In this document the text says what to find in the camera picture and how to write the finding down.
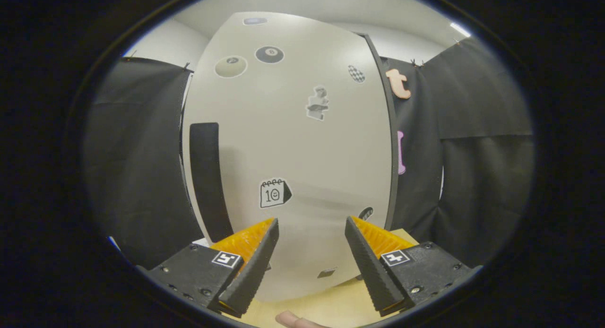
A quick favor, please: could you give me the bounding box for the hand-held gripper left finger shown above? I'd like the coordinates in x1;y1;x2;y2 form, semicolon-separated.
142;218;279;318

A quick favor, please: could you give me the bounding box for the beige shoe cabinet door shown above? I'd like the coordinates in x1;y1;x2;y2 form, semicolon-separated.
182;11;393;302

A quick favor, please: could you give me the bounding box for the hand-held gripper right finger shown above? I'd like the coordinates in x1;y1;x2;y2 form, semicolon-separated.
345;216;484;318

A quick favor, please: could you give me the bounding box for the black door handle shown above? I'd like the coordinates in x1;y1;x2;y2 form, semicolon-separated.
189;122;234;243

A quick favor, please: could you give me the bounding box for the black backdrop cloth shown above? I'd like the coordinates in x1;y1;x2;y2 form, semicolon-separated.
83;37;535;269

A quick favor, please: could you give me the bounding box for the grey shoe cabinet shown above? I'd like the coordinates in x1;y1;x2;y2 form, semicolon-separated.
359;33;400;232

